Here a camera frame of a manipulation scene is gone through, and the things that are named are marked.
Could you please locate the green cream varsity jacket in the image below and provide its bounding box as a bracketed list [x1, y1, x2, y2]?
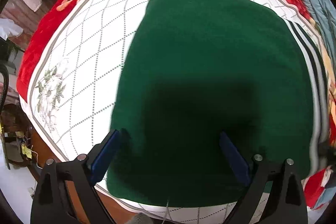
[107, 0, 329, 207]

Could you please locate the white quilted bed sheet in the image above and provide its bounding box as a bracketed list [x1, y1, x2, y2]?
[19, 0, 324, 223]

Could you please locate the white cloth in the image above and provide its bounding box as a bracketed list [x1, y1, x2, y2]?
[0, 18, 23, 40]

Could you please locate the blue quilted jacket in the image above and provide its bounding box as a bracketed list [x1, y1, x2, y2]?
[302, 0, 336, 61]

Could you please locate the wooden bed frame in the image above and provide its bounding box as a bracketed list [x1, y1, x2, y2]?
[26, 126, 132, 224]

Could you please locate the black cable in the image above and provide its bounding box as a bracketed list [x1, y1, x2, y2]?
[0, 62, 10, 114]

